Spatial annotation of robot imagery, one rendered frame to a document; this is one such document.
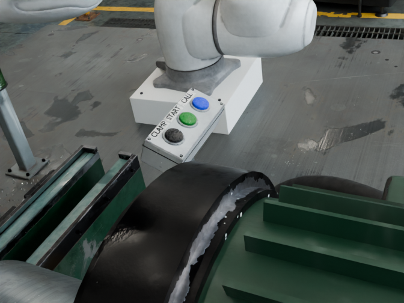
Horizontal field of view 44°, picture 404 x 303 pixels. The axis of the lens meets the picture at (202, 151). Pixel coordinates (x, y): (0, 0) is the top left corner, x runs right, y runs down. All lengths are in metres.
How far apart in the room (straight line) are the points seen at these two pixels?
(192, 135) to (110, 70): 0.92
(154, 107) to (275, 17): 0.40
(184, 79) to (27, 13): 0.81
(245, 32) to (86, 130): 0.53
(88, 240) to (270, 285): 0.77
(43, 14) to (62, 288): 0.26
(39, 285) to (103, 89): 1.13
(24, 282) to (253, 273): 0.35
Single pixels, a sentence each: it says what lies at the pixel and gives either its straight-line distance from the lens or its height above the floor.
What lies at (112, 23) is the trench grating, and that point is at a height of 0.00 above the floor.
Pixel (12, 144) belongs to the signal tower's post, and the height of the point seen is 0.89.
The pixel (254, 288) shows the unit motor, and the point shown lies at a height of 1.36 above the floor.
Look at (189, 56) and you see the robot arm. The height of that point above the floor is 0.98.
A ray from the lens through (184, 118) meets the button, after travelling 0.83.
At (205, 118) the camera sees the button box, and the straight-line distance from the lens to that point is 0.85.
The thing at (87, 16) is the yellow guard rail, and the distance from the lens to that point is 4.72.
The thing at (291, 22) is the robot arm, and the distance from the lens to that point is 1.14.
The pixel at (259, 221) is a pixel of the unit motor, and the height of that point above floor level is 1.35.
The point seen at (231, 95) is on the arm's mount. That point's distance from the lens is 1.26.
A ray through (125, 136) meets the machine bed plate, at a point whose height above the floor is 0.80.
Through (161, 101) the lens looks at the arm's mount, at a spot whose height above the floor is 0.88.
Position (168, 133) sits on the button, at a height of 1.08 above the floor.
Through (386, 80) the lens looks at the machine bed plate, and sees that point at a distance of 1.47.
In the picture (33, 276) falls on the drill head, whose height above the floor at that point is 1.14.
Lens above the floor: 1.51
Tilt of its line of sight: 36 degrees down
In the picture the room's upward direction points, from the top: 10 degrees counter-clockwise
